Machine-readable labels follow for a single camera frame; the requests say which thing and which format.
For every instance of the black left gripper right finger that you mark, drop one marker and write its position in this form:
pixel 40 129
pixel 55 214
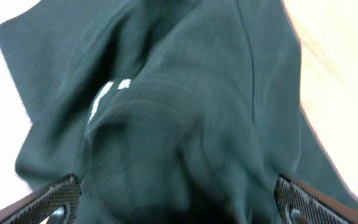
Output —
pixel 299 203

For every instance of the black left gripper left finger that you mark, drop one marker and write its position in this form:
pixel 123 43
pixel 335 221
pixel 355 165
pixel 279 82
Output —
pixel 55 203

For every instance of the black polo shirt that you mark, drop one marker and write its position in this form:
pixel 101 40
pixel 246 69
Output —
pixel 167 111

